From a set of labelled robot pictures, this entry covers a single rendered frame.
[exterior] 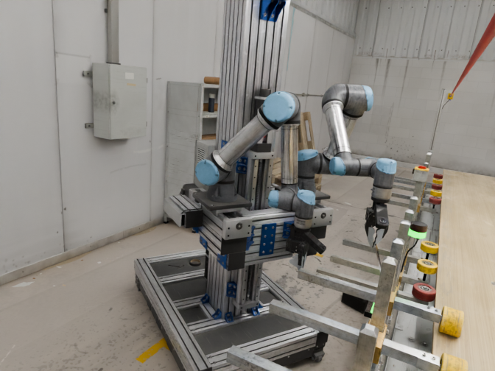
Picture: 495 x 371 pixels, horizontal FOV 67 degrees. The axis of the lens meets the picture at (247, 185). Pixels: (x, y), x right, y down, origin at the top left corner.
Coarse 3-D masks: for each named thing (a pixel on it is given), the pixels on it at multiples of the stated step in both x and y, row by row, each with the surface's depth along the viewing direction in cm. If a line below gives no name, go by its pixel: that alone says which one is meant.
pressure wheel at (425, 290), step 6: (414, 288) 140; (420, 288) 141; (426, 288) 140; (432, 288) 141; (414, 294) 140; (420, 294) 138; (426, 294) 137; (432, 294) 137; (426, 300) 138; (432, 300) 138
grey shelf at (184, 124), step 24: (168, 96) 385; (192, 96) 369; (216, 96) 457; (168, 120) 391; (192, 120) 375; (216, 120) 467; (168, 144) 397; (192, 144) 380; (168, 168) 409; (192, 168) 386; (168, 192) 410; (168, 216) 417
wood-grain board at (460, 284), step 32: (448, 192) 293; (480, 192) 302; (448, 224) 218; (480, 224) 223; (448, 256) 172; (480, 256) 176; (448, 288) 143; (480, 288) 146; (480, 320) 124; (448, 352) 107; (480, 352) 108
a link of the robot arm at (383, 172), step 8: (384, 160) 144; (392, 160) 145; (376, 168) 147; (384, 168) 144; (392, 168) 144; (376, 176) 147; (384, 176) 145; (392, 176) 145; (376, 184) 147; (384, 184) 145; (392, 184) 146
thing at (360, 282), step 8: (320, 272) 158; (328, 272) 156; (336, 272) 156; (352, 280) 152; (360, 280) 151; (368, 288) 149; (376, 288) 148; (400, 296) 144; (408, 296) 143; (424, 304) 140
